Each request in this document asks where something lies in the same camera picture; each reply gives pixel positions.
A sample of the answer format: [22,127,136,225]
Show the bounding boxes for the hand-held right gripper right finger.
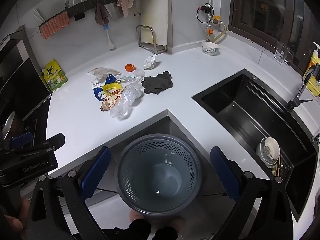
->
[209,146,294,240]

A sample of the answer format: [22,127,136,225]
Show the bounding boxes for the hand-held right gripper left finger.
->
[25,146,112,240]

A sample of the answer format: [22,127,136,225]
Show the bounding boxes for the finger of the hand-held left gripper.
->
[0,132,34,151]
[10,133,66,155]

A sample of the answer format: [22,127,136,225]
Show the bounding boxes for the grey perforated waste bin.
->
[116,133,203,221]

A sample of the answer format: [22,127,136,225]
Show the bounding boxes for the brown patterned snack wrapper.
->
[100,93,125,112]

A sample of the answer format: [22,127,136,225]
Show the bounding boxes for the yellow plastic handle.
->
[102,83,123,96]

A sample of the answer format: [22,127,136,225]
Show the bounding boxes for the crushed clear plastic bottle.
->
[110,84,143,119]

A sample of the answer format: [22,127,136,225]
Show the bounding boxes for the white wet wipes packet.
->
[86,67,123,77]

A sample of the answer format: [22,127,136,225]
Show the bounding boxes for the clear plastic bag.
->
[122,69,146,86]

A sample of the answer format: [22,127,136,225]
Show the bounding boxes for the dark brown cloth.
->
[141,71,174,95]

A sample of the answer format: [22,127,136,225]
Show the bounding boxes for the white paper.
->
[143,55,157,70]

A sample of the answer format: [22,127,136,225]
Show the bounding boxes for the person's left hand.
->
[3,198,31,233]

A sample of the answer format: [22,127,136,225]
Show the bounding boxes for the metal spoon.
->
[1,111,17,141]

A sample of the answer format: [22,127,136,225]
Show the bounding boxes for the white bowl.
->
[256,137,281,167]

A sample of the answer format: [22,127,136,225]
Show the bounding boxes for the wooden chopsticks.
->
[272,154,286,178]

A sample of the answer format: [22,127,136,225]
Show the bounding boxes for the green yellow pouch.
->
[41,59,68,92]

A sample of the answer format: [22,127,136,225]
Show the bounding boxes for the black kitchen sink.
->
[191,68,318,223]

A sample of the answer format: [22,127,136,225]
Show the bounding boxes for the person's left foot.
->
[129,210,153,240]

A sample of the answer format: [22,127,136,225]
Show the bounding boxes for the person's foot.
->
[152,217,186,240]
[129,210,153,240]

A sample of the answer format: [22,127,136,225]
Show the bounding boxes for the person's right foot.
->
[152,217,186,240]

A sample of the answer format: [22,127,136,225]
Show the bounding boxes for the metal sink faucet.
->
[287,65,320,111]

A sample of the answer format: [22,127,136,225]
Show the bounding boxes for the white bottle brush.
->
[101,23,116,51]

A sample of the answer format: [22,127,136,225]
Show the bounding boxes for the orange wavy sponge cloth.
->
[38,11,71,40]

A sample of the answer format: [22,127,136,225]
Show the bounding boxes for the white chopsticks bundle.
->
[33,7,47,22]

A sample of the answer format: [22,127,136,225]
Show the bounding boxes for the blue patterned ceramic bowl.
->
[201,40,221,56]

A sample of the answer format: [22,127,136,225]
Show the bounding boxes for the metal cutting board rack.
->
[136,25,168,55]

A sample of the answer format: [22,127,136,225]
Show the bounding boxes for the brown hanging cloth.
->
[94,3,111,26]

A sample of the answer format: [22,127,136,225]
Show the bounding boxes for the clear glass mug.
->
[273,40,293,64]

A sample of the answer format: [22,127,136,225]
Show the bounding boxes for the steel cleaver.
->
[103,0,126,21]

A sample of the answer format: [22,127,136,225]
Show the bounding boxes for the yellow dish soap bottle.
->
[303,42,320,96]

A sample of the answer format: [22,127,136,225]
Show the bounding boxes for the pink hanging cloth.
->
[116,0,136,19]

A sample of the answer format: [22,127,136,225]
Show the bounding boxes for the white cutting board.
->
[139,0,171,46]

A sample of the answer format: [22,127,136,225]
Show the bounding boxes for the dark window frame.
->
[229,0,320,73]

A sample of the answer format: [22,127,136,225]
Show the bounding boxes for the black looped cable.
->
[196,3,215,25]

